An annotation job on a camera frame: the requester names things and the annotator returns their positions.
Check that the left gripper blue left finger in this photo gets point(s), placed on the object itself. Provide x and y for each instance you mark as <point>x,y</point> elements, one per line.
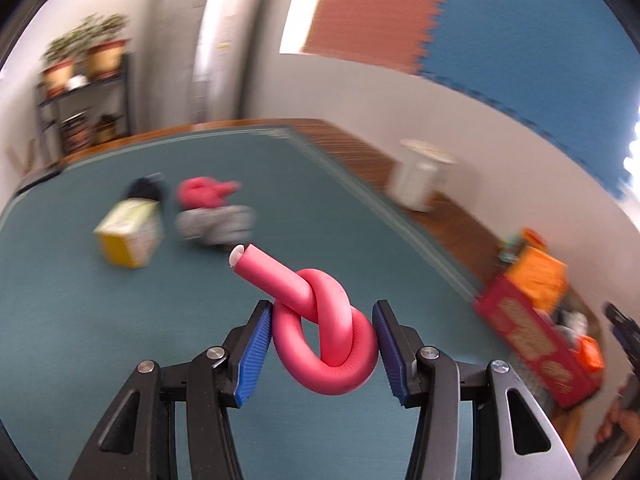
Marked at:
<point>136,436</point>

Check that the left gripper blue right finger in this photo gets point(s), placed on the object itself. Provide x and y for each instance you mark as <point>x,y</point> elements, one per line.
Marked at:
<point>512,435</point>

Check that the small orange embossed cube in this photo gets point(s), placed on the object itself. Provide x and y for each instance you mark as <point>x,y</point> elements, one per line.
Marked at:
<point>589,355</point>

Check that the white sock ball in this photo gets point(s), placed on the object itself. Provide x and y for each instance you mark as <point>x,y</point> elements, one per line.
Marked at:
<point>572,325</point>

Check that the large orange embossed cube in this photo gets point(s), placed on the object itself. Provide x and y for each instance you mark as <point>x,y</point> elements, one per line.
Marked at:
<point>540,277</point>

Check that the pink knotted foam tube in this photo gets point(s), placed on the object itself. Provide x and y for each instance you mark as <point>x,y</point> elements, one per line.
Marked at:
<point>324,343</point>

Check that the yellow white carton box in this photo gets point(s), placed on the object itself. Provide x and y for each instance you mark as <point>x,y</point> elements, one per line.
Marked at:
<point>130,233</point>

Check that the grey sock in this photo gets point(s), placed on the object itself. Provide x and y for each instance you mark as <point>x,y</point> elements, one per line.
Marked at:
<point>221,226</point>

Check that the dark navy sock ball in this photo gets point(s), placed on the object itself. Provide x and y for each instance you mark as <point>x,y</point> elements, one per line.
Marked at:
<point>150,187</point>

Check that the person's right hand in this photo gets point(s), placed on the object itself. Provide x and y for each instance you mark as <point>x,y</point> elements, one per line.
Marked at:
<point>628,421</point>

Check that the red storage box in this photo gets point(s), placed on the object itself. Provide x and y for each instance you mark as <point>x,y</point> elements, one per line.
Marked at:
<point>538,343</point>

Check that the colourful toy block stack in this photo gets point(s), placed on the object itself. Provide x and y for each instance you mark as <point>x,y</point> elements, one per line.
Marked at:
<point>510,249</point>

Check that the green table mat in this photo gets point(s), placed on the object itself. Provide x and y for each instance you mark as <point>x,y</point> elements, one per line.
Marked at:
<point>73,327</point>

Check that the white cartoon mug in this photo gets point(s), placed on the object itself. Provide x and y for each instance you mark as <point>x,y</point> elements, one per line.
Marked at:
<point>419,175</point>

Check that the black smartphone on table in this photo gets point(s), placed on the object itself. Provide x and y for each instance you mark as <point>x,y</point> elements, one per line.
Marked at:
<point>37,177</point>

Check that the wooden folding ruler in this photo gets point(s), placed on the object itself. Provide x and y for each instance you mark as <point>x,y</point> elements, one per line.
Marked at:
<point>23,166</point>

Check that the small lower potted plant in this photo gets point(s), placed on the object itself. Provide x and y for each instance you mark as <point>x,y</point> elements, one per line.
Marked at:
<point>105,129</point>

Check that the brown decorated lower pot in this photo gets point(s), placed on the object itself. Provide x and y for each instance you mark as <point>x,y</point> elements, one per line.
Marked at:
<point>75,133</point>

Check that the black metal plant shelf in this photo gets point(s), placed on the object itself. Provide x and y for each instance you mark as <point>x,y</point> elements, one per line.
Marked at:
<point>112,95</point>

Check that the left potted plant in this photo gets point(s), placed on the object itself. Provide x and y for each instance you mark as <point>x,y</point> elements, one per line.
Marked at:
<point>58,63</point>

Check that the right potted plant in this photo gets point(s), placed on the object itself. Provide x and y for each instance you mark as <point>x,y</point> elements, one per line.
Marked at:
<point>104,46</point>

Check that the white standing air conditioner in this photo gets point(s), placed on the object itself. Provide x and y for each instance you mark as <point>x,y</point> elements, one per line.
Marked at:
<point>198,60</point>

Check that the blue foam wall mat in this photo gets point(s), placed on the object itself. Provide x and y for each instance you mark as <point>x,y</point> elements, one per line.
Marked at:
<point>564,68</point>

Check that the red foam wall mat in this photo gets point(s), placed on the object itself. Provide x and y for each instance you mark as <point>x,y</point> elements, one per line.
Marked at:
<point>389,33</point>

